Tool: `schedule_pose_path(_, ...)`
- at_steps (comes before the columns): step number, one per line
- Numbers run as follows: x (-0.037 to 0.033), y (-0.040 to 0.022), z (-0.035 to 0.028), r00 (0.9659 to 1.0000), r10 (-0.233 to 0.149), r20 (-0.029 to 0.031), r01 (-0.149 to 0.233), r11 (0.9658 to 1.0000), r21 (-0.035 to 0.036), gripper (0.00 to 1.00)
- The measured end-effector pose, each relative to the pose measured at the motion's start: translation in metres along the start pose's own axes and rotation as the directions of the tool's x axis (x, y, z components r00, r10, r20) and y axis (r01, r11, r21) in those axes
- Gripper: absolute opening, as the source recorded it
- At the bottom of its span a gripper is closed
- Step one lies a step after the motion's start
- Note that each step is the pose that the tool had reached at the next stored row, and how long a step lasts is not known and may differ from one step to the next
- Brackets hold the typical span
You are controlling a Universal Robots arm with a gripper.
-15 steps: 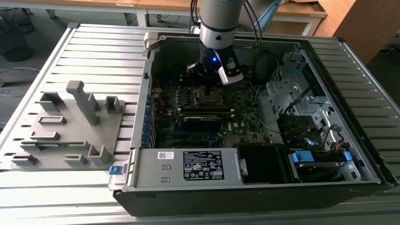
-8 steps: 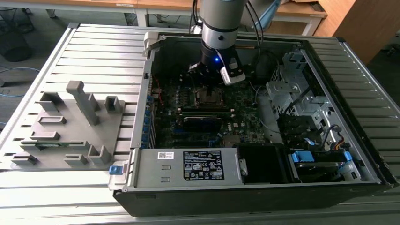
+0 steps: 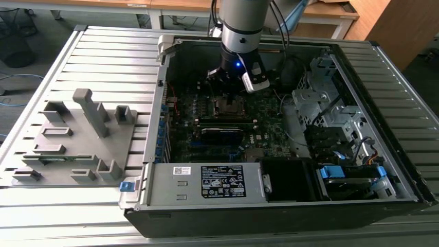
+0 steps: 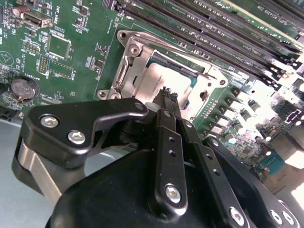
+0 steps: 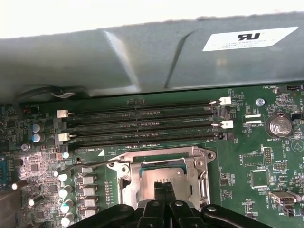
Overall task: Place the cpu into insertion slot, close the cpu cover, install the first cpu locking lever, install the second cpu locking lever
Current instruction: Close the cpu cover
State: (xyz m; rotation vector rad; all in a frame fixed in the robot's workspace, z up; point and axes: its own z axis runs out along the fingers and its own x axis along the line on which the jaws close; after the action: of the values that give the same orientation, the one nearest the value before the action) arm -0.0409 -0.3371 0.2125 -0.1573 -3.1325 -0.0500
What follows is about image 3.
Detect grey parts rack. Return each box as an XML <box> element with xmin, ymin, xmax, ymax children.
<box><xmin>12</xmin><ymin>89</ymin><xmax>139</xmax><ymax>186</ymax></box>

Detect green RAM stick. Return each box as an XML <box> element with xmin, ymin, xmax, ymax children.
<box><xmin>37</xmin><ymin>155</ymin><xmax>79</xmax><ymax>163</ymax></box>

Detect CPU socket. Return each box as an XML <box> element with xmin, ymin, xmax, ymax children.
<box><xmin>209</xmin><ymin>95</ymin><xmax>249</xmax><ymax>119</ymax></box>

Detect coloured power wires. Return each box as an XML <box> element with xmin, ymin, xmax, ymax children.
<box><xmin>363</xmin><ymin>151</ymin><xmax>382</xmax><ymax>166</ymax></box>

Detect black power supply label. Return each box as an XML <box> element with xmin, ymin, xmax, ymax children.
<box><xmin>200</xmin><ymin>165</ymin><xmax>248</xmax><ymax>199</ymax></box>

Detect graphics card black shroud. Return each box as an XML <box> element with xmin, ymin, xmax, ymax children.
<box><xmin>200</xmin><ymin>127</ymin><xmax>247</xmax><ymax>147</ymax></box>

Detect black drive bay bracket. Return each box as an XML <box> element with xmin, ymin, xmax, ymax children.
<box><xmin>303</xmin><ymin>125</ymin><xmax>352</xmax><ymax>159</ymax></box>

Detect chipset heatsink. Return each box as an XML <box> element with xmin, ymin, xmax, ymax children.
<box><xmin>245</xmin><ymin>148</ymin><xmax>265</xmax><ymax>160</ymax></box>

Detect hard disk in blue carrier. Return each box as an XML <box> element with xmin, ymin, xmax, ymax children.
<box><xmin>316</xmin><ymin>164</ymin><xmax>388</xmax><ymax>201</ymax></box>

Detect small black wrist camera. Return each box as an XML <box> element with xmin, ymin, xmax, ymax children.
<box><xmin>207</xmin><ymin>67</ymin><xmax>225</xmax><ymax>83</ymax></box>

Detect black PC case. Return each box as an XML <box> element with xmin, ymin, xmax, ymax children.
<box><xmin>117</xmin><ymin>32</ymin><xmax>439</xmax><ymax>239</ymax></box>

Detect metal socket cover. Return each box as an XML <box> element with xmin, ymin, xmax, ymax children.
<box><xmin>212</xmin><ymin>97</ymin><xmax>248</xmax><ymax>118</ymax></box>

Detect black bin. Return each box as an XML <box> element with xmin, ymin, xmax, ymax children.
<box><xmin>0</xmin><ymin>36</ymin><xmax>37</xmax><ymax>69</ymax></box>

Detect black fan shroud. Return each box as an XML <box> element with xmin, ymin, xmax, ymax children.
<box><xmin>257</xmin><ymin>157</ymin><xmax>323</xmax><ymax>203</ymax></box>

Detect silver drive cage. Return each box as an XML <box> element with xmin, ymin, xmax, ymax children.
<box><xmin>291</xmin><ymin>51</ymin><xmax>369</xmax><ymax>134</ymax></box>

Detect silver power supply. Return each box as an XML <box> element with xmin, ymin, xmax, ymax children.
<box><xmin>145</xmin><ymin>161</ymin><xmax>267</xmax><ymax>206</ymax></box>

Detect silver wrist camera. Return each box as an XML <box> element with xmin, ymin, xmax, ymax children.
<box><xmin>241</xmin><ymin>61</ymin><xmax>272</xmax><ymax>93</ymax></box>

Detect black cable with connector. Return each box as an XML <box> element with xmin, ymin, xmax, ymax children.
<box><xmin>352</xmin><ymin>136</ymin><xmax>375</xmax><ymax>161</ymax></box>

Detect green motherboard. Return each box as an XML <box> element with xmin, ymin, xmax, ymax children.
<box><xmin>164</xmin><ymin>86</ymin><xmax>311</xmax><ymax>164</ymax></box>

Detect grey case latch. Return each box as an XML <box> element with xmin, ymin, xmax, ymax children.
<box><xmin>156</xmin><ymin>35</ymin><xmax>176</xmax><ymax>64</ymax></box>

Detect CPU with silver top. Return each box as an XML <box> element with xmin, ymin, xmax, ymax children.
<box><xmin>219</xmin><ymin>101</ymin><xmax>243</xmax><ymax>114</ymax></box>

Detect pale blue teach pendant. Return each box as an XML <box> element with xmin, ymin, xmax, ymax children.
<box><xmin>276</xmin><ymin>0</ymin><xmax>309</xmax><ymax>31</ymax></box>

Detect wooden cabinet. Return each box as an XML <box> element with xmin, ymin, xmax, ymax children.
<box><xmin>344</xmin><ymin>0</ymin><xmax>439</xmax><ymax>72</ymax></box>

